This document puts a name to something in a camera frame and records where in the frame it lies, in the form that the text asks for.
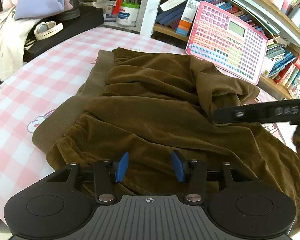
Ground pink toy keyboard tablet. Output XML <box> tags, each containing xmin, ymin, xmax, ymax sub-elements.
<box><xmin>185</xmin><ymin>1</ymin><xmax>268</xmax><ymax>85</ymax></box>

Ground white green pen cup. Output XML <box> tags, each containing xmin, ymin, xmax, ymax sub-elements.
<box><xmin>116</xmin><ymin>2</ymin><xmax>140</xmax><ymax>27</ymax></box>

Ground brown corduroy pants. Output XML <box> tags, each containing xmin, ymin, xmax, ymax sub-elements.
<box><xmin>32</xmin><ymin>48</ymin><xmax>300</xmax><ymax>234</ymax></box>

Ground white smartwatch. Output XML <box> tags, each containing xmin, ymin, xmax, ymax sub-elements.
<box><xmin>34</xmin><ymin>21</ymin><xmax>63</xmax><ymax>40</ymax></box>

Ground red dictionary books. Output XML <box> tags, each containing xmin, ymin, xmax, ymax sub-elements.
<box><xmin>274</xmin><ymin>57</ymin><xmax>300</xmax><ymax>99</ymax></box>

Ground pink checkered desk mat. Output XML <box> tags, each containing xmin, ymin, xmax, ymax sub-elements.
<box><xmin>0</xmin><ymin>26</ymin><xmax>291</xmax><ymax>225</ymax></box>

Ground orange white box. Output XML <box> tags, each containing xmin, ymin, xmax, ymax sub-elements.
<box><xmin>176</xmin><ymin>0</ymin><xmax>200</xmax><ymax>36</ymax></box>

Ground white bookshelf frame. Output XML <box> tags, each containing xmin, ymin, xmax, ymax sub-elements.
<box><xmin>140</xmin><ymin>0</ymin><xmax>300</xmax><ymax>47</ymax></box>

